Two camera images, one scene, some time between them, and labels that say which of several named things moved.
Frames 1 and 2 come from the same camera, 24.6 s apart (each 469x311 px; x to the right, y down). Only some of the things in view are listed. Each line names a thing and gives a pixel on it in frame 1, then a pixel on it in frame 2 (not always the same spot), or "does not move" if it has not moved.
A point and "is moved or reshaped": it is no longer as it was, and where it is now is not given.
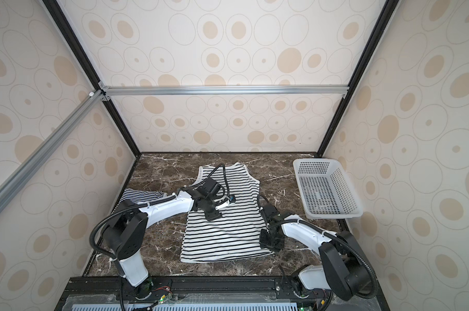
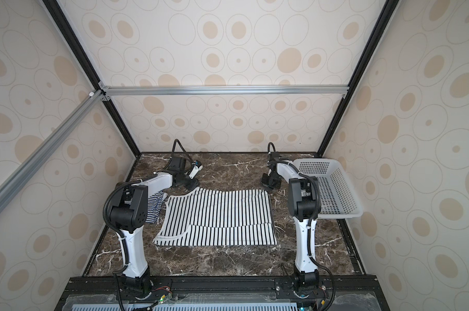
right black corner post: [385, 15] does not move
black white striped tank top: [236, 235] is moved or reshaped
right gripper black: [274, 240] → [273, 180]
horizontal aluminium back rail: [120, 91] does not move
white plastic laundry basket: [326, 190] does not move
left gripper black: [214, 216] → [194, 184]
